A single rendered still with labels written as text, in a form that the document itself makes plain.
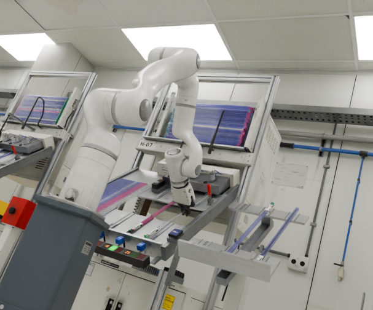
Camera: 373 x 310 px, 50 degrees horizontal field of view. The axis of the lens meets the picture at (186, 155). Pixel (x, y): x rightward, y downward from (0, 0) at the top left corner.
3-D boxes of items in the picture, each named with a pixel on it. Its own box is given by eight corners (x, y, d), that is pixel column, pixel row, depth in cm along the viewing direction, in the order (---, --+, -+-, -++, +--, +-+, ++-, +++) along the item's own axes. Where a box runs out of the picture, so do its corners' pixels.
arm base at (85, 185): (92, 211, 109) (117, 151, 115) (32, 192, 113) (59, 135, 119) (111, 226, 127) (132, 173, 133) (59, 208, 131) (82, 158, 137)
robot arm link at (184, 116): (213, 109, 170) (203, 179, 171) (182, 106, 179) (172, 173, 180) (203, 106, 163) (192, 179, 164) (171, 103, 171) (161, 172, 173)
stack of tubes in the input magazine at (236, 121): (239, 146, 214) (252, 104, 223) (161, 137, 240) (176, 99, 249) (246, 157, 225) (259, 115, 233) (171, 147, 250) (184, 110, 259)
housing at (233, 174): (233, 198, 212) (233, 174, 208) (158, 184, 237) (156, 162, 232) (239, 194, 218) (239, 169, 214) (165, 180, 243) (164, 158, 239)
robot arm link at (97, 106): (102, 149, 118) (132, 82, 126) (57, 141, 127) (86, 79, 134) (123, 166, 128) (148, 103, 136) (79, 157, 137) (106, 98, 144)
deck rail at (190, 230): (166, 261, 156) (164, 247, 155) (161, 259, 157) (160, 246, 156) (239, 195, 214) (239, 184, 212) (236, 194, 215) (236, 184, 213)
